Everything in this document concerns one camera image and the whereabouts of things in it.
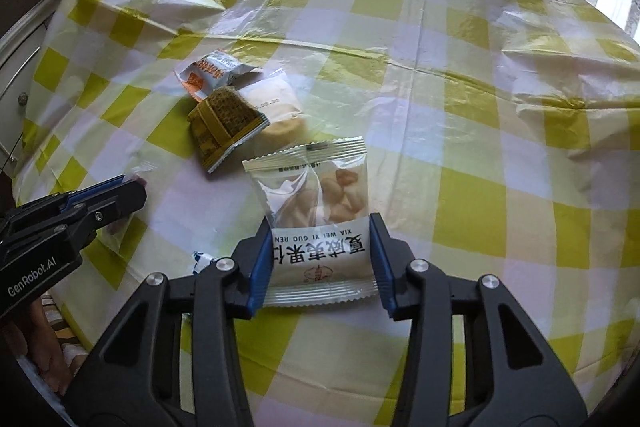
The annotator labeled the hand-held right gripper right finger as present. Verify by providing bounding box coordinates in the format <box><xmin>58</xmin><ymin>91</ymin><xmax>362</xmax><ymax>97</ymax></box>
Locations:
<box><xmin>367</xmin><ymin>212</ymin><xmax>588</xmax><ymax>427</ymax></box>

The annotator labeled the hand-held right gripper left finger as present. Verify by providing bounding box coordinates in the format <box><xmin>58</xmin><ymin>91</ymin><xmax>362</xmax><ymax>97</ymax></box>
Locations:
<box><xmin>62</xmin><ymin>219</ymin><xmax>273</xmax><ymax>427</ymax></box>

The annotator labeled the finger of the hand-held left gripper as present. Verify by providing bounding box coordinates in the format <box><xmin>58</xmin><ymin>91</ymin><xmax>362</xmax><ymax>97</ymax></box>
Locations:
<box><xmin>54</xmin><ymin>181</ymin><xmax>148</xmax><ymax>259</ymax></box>
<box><xmin>2</xmin><ymin>175</ymin><xmax>127</xmax><ymax>228</ymax></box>

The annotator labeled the clear red snack packet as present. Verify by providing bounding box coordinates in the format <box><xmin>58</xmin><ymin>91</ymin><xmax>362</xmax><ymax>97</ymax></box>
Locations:
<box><xmin>107</xmin><ymin>161</ymin><xmax>157</xmax><ymax>234</ymax></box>

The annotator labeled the white nut snack packet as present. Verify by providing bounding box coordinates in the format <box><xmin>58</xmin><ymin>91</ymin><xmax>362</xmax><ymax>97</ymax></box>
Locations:
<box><xmin>242</xmin><ymin>137</ymin><xmax>379</xmax><ymax>309</ymax></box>

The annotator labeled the person's left forearm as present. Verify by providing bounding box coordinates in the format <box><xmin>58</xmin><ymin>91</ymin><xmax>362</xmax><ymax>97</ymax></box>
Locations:
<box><xmin>10</xmin><ymin>299</ymin><xmax>71</xmax><ymax>395</ymax></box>

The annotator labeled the white blue snack packet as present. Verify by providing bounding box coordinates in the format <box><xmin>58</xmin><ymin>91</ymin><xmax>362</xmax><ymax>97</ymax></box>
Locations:
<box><xmin>191</xmin><ymin>251</ymin><xmax>217</xmax><ymax>277</ymax></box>

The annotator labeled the striped beige cover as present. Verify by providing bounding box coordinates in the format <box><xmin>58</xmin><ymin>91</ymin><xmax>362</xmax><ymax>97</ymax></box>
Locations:
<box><xmin>41</xmin><ymin>294</ymin><xmax>93</xmax><ymax>365</ymax></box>

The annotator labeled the brown gold snack packet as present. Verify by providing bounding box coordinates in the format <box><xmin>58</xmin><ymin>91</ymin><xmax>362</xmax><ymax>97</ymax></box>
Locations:
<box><xmin>187</xmin><ymin>88</ymin><xmax>271</xmax><ymax>172</ymax></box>

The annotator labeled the clear pale pastry packet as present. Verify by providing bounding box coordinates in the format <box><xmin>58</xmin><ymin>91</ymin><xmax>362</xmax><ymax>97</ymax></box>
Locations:
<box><xmin>235</xmin><ymin>74</ymin><xmax>303</xmax><ymax>141</ymax></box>

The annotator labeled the orange white snack packet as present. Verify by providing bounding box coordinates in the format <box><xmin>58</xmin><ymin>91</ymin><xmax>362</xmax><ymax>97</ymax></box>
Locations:
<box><xmin>173</xmin><ymin>49</ymin><xmax>262</xmax><ymax>102</ymax></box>

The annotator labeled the yellow white checked tablecloth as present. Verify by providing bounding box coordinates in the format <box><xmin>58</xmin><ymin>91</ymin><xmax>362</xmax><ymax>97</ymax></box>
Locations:
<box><xmin>10</xmin><ymin>0</ymin><xmax>640</xmax><ymax>427</ymax></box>

